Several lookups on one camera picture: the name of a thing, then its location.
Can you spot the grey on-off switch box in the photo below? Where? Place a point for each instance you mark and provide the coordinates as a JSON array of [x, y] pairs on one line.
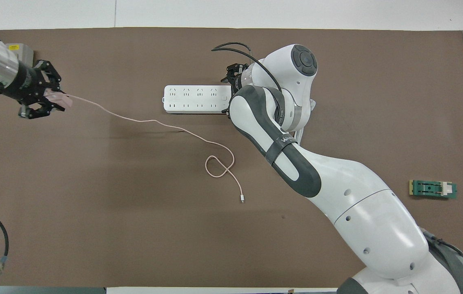
[[25, 51]]

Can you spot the pink charger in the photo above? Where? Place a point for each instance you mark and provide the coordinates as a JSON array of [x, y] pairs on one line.
[[58, 101]]

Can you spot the white power strip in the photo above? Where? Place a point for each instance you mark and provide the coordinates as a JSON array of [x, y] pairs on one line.
[[194, 100]]

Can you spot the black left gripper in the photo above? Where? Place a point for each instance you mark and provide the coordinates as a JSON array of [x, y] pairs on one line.
[[25, 83]]

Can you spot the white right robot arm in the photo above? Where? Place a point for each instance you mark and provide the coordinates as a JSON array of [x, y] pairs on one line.
[[370, 212]]

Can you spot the brown table mat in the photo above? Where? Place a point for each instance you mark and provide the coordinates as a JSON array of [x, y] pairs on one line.
[[133, 228]]

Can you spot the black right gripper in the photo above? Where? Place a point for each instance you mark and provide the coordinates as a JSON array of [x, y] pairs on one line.
[[242, 75]]

